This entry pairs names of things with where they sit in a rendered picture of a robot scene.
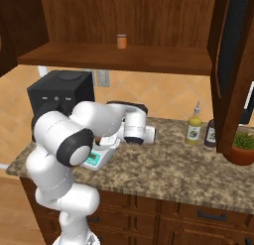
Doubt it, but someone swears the grey wall socket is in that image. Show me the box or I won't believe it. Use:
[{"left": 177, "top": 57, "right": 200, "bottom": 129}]
[{"left": 95, "top": 68, "right": 111, "bottom": 88}]

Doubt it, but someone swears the dark wooden cabinet door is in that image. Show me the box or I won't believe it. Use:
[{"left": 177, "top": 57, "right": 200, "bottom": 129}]
[
  {"left": 0, "top": 0, "right": 51, "bottom": 78},
  {"left": 206, "top": 0, "right": 254, "bottom": 156}
]

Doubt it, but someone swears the white wall plate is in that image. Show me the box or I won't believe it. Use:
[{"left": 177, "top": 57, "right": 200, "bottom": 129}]
[{"left": 37, "top": 65, "right": 50, "bottom": 79}]

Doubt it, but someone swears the black appliance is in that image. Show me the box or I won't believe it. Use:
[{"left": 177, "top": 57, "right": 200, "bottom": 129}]
[{"left": 238, "top": 81, "right": 254, "bottom": 126}]

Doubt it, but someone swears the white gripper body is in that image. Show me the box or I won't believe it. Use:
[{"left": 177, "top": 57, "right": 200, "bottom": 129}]
[{"left": 94, "top": 135, "right": 122, "bottom": 152}]

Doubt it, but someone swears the wooden drawer front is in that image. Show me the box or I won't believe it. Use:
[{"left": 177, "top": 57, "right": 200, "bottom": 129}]
[
  {"left": 97, "top": 189, "right": 161, "bottom": 218},
  {"left": 160, "top": 200, "right": 254, "bottom": 231}
]

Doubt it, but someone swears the black drawer handle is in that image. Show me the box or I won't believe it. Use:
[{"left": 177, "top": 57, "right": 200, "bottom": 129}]
[
  {"left": 86, "top": 215, "right": 100, "bottom": 224},
  {"left": 196, "top": 209, "right": 228, "bottom": 223}
]

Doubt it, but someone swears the wooden wall cabinet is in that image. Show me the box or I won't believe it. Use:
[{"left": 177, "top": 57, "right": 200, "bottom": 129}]
[{"left": 16, "top": 0, "right": 230, "bottom": 76}]

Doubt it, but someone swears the yellow oil bottle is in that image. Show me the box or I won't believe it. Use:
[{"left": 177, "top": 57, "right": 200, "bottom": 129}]
[{"left": 185, "top": 100, "right": 203, "bottom": 147}]

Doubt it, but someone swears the orange jam jar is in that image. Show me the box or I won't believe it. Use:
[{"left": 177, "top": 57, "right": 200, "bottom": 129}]
[{"left": 116, "top": 33, "right": 128, "bottom": 51}]

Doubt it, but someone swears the dark sauce bottle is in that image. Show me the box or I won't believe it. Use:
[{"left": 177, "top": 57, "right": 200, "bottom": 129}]
[{"left": 203, "top": 118, "right": 218, "bottom": 149}]

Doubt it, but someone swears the white digital scale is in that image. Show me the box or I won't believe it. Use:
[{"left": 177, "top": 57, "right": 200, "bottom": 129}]
[{"left": 80, "top": 145, "right": 117, "bottom": 173}]

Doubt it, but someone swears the potted green plant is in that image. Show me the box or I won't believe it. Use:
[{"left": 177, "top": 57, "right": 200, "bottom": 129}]
[{"left": 225, "top": 130, "right": 254, "bottom": 167}]

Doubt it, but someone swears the black coffee machine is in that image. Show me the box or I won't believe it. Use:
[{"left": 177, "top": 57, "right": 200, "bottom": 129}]
[{"left": 27, "top": 69, "right": 96, "bottom": 143}]

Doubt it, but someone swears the wooden cupboard door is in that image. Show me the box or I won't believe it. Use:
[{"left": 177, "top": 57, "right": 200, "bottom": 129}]
[
  {"left": 158, "top": 217, "right": 254, "bottom": 245},
  {"left": 86, "top": 215, "right": 159, "bottom": 245}
]

